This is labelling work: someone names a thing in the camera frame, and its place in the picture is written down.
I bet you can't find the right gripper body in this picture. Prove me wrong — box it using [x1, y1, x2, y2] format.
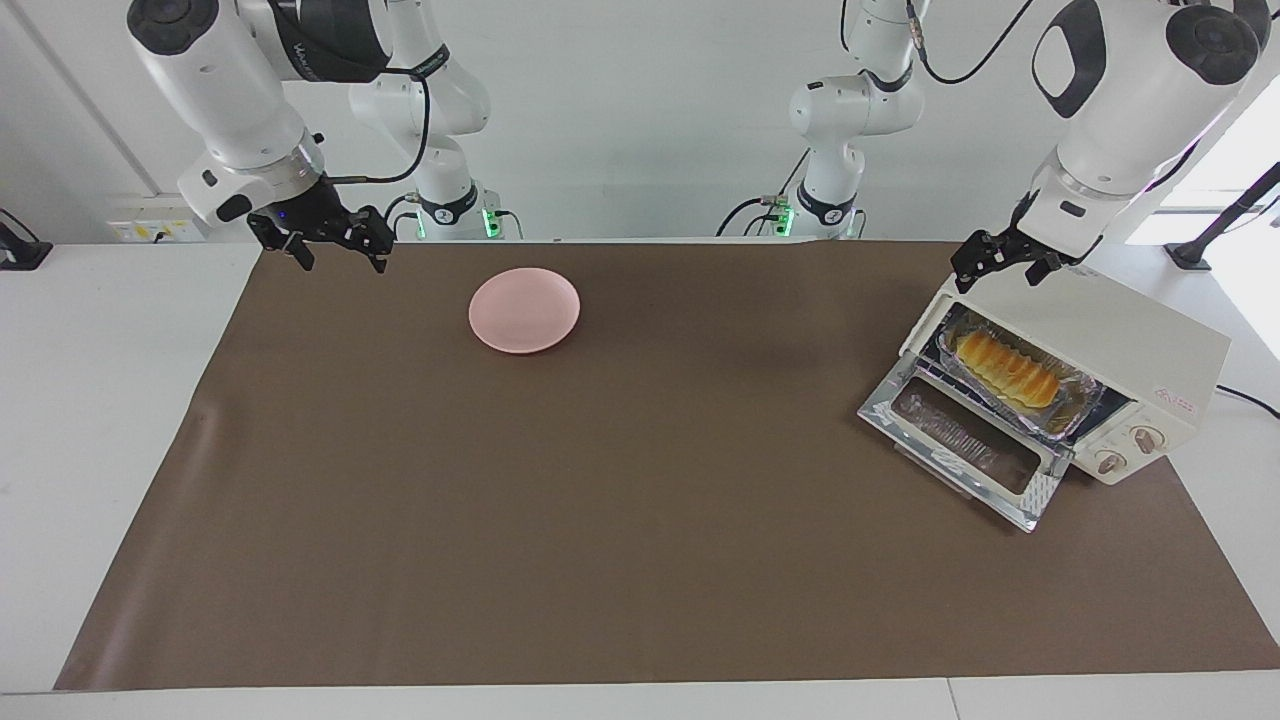
[262, 176, 353, 244]

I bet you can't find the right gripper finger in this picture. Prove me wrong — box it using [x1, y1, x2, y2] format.
[338, 206, 397, 275]
[247, 212, 317, 273]

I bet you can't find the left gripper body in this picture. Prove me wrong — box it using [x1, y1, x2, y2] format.
[1006, 192, 1051, 263]

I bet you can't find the cream toaster oven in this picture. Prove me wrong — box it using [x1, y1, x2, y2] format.
[857, 264, 1233, 534]

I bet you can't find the golden bread loaf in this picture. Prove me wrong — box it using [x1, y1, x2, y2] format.
[954, 329, 1063, 410]

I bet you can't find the glass oven door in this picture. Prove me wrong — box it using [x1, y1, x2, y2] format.
[857, 352, 1075, 534]

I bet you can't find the silver foil tray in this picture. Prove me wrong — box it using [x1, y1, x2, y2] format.
[938, 308, 1105, 442]

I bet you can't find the pink round plate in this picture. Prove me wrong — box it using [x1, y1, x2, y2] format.
[468, 266, 582, 355]

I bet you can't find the black stand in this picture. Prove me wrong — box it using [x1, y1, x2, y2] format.
[1164, 162, 1280, 272]
[0, 208, 54, 272]

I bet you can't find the black cable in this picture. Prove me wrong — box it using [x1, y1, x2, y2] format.
[1214, 384, 1280, 419]
[714, 196, 791, 238]
[904, 0, 1037, 86]
[322, 66, 434, 188]
[776, 148, 811, 201]

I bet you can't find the white wall socket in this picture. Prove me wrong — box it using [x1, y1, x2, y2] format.
[107, 219, 206, 244]

